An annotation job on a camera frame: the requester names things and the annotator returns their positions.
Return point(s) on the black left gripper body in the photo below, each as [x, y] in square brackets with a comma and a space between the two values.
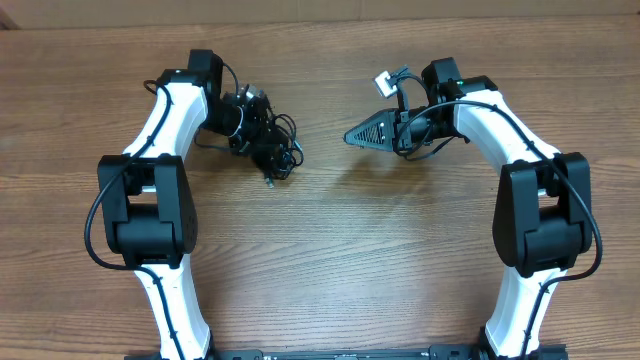
[251, 127]

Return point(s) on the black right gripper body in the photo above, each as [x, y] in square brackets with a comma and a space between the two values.
[396, 130]

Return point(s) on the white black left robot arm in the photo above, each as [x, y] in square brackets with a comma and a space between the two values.
[144, 218]

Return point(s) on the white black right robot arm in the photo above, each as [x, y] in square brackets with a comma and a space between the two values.
[543, 227]

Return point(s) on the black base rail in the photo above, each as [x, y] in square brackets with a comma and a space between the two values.
[350, 354]

